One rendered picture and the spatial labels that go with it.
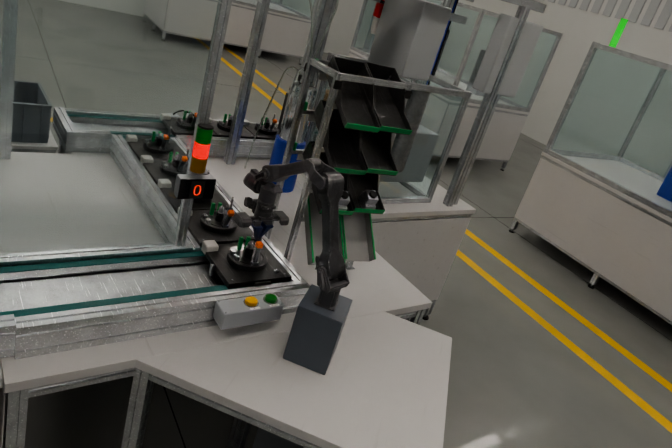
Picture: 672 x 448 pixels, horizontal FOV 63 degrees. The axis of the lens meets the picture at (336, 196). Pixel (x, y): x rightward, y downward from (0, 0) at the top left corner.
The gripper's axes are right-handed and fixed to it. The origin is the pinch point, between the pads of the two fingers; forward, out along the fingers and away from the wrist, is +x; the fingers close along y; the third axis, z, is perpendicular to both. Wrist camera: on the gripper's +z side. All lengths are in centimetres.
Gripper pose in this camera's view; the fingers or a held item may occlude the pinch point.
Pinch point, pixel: (258, 231)
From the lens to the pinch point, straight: 185.8
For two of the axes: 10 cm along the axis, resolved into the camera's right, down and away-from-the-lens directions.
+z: -5.5, -4.6, 7.0
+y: -7.9, 0.1, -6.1
